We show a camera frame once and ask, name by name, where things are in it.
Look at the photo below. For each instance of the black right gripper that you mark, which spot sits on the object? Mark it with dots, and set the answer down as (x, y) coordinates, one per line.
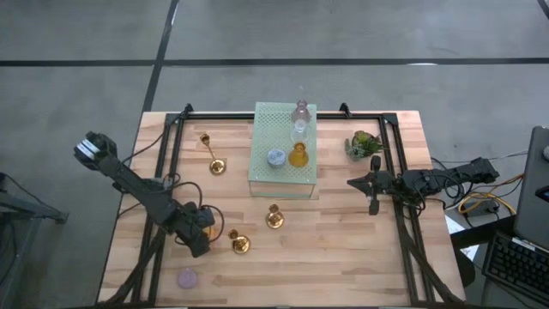
(386, 184)

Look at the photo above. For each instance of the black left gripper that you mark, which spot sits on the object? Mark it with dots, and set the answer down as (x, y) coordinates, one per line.
(193, 227)

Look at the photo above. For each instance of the pink candle tin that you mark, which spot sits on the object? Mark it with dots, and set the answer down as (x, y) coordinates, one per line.
(188, 279)

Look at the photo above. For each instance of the amber ribbed glass candle holder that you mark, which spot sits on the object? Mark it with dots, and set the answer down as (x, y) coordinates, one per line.
(298, 159)

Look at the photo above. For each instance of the clear ribbed glass candle holder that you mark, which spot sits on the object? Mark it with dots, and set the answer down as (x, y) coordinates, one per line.
(299, 134)

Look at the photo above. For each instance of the blue patterned candle tin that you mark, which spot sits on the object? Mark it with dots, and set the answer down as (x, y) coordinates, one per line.
(276, 158)

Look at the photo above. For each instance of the pink ribbed glass candle holder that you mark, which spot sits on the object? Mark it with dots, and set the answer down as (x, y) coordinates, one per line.
(301, 113)

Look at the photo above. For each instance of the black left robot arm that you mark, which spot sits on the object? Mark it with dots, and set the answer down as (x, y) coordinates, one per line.
(128, 180)

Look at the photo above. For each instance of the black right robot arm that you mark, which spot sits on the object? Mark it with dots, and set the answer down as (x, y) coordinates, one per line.
(472, 169)

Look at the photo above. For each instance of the mint green perforated metal shelf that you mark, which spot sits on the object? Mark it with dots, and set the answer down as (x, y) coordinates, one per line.
(270, 129)

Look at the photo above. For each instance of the small green succulent plant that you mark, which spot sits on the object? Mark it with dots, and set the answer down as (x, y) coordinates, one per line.
(362, 145)

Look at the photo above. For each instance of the medium gold candlestick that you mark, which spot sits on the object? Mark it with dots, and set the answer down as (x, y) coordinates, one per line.
(241, 244)

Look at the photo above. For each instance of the tall gold candlestick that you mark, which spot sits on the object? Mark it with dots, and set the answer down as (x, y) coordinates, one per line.
(217, 166)

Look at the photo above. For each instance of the short gold candlestick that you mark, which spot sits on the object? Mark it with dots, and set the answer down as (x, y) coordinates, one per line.
(275, 220)

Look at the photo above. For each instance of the white paper sheet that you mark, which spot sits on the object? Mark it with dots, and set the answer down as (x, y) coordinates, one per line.
(452, 225)
(470, 252)

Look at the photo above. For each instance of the black power box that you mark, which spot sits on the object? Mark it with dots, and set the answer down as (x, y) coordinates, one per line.
(482, 207)

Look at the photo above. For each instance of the black side desk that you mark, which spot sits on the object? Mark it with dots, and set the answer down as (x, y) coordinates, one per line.
(484, 234)

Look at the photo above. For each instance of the grey metal cart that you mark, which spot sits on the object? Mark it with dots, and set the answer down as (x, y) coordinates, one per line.
(43, 212)

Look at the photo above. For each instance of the dark grey laptop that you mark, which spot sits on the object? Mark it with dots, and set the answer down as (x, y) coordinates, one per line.
(534, 214)

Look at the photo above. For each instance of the black keyboard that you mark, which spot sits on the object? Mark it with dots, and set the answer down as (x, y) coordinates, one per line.
(519, 262)

